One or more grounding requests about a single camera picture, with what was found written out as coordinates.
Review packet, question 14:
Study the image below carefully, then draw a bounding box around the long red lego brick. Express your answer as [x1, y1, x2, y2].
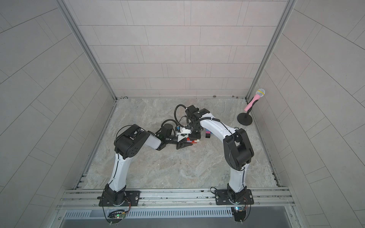
[187, 138, 200, 143]

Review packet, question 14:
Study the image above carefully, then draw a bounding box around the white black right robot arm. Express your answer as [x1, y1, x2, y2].
[185, 105, 254, 204]

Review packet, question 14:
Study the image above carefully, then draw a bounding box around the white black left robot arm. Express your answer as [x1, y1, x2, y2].
[102, 119, 194, 206]

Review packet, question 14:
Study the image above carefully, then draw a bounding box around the pink toy microphone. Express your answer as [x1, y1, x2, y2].
[244, 88, 265, 113]

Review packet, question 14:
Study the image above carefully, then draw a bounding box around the right green circuit board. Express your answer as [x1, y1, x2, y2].
[231, 207, 246, 216]

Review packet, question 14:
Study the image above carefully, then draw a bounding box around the green circuit board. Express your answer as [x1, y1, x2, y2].
[231, 207, 246, 216]
[108, 210, 127, 219]

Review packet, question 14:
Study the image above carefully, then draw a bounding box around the left green circuit board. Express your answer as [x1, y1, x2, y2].
[108, 210, 127, 219]

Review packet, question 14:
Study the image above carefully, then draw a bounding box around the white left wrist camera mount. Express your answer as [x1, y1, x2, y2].
[177, 133, 188, 142]

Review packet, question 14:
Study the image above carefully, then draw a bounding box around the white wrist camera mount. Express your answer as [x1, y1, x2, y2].
[176, 126, 192, 136]
[177, 133, 188, 142]

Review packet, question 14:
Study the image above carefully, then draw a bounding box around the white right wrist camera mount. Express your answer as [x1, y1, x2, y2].
[176, 126, 192, 136]

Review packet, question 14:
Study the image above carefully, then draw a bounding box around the black corrugated cable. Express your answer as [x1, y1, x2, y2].
[173, 104, 187, 126]

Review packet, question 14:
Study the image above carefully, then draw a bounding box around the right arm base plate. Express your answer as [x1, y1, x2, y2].
[212, 188, 254, 206]

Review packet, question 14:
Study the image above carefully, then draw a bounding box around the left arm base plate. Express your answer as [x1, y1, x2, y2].
[97, 191, 141, 207]

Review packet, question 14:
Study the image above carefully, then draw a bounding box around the aluminium rail frame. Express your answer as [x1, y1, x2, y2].
[56, 187, 295, 210]

